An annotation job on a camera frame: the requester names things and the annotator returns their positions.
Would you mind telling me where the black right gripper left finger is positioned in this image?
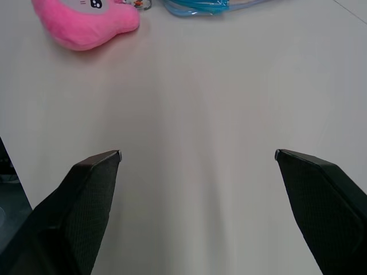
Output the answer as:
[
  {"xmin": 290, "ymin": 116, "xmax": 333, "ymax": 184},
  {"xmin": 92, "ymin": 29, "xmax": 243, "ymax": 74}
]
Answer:
[{"xmin": 0, "ymin": 150, "xmax": 123, "ymax": 275}]

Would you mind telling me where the blue transparent plastic item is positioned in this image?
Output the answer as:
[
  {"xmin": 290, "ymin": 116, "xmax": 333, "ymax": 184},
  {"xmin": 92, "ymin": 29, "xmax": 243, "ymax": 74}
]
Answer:
[{"xmin": 160, "ymin": 0, "xmax": 266, "ymax": 17}]

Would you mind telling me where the small cartoon keychain charm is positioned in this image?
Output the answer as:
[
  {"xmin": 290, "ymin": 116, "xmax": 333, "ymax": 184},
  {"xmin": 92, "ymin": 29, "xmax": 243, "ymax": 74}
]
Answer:
[{"xmin": 126, "ymin": 0, "xmax": 153, "ymax": 11}]

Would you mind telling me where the pink plush toy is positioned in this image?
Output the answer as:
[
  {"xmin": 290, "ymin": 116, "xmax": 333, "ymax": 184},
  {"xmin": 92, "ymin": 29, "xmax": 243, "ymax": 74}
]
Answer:
[{"xmin": 30, "ymin": 0, "xmax": 141, "ymax": 52}]

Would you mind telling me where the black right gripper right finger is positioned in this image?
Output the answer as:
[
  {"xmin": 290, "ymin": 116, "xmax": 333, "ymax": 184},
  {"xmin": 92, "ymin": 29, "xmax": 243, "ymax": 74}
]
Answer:
[{"xmin": 274, "ymin": 148, "xmax": 367, "ymax": 275}]

